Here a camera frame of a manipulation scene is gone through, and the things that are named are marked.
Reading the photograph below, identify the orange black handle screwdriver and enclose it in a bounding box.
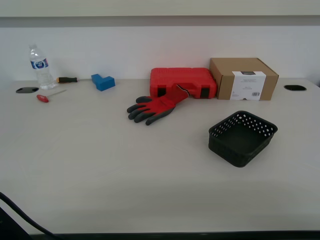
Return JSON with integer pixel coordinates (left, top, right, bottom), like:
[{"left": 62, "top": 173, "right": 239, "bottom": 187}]
[{"left": 56, "top": 76, "right": 93, "bottom": 84}]

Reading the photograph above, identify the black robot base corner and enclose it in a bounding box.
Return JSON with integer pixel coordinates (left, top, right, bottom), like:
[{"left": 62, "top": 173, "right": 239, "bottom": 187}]
[{"left": 0, "top": 207, "right": 34, "bottom": 240}]

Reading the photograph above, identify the brown cardboard box white label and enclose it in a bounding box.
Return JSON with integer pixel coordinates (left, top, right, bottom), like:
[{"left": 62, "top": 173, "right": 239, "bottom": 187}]
[{"left": 209, "top": 57, "right": 280, "bottom": 102}]

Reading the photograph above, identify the black oval cable grommet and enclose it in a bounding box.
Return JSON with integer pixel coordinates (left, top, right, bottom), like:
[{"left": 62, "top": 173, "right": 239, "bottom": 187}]
[
  {"left": 283, "top": 84, "right": 307, "bottom": 92},
  {"left": 15, "top": 86, "right": 40, "bottom": 94}
]

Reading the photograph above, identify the red grey work glove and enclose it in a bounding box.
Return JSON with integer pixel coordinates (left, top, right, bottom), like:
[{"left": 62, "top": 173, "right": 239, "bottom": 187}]
[{"left": 126, "top": 84, "right": 192, "bottom": 126}]

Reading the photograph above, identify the blue L-shaped block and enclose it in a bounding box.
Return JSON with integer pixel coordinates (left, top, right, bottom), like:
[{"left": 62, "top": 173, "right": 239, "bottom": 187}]
[{"left": 90, "top": 73, "right": 116, "bottom": 92}]

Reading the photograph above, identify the black cable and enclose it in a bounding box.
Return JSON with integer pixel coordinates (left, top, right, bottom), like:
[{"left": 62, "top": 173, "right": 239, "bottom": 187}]
[{"left": 0, "top": 191, "right": 63, "bottom": 240}]

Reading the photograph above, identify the black perforated plastic basket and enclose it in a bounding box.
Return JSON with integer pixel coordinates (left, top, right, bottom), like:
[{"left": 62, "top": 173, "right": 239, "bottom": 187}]
[{"left": 208, "top": 110, "right": 279, "bottom": 169}]

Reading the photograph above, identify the clear plastic water bottle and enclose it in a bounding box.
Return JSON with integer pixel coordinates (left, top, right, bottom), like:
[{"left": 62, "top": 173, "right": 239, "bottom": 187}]
[{"left": 28, "top": 43, "right": 57, "bottom": 91}]

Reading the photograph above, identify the red plastic tool case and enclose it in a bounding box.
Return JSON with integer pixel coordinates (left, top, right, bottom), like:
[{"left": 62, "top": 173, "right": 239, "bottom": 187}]
[{"left": 149, "top": 67, "right": 218, "bottom": 100}]

